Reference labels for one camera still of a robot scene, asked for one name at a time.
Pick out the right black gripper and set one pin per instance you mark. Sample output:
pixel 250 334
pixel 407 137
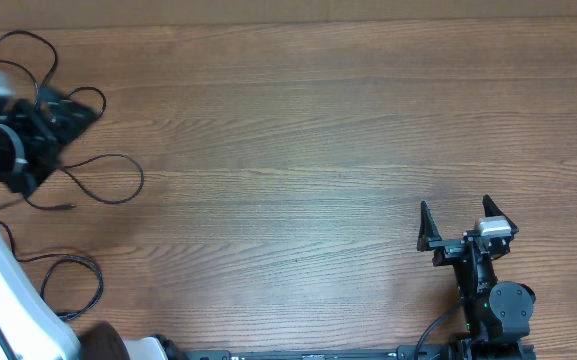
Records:
pixel 448 249

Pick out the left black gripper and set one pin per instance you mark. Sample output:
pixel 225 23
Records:
pixel 50 142

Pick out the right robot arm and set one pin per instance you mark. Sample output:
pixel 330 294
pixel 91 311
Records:
pixel 497 314

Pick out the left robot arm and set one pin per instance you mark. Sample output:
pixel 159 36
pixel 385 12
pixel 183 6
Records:
pixel 29 328

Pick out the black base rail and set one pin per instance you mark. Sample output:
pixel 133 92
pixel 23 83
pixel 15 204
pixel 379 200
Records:
pixel 313 354

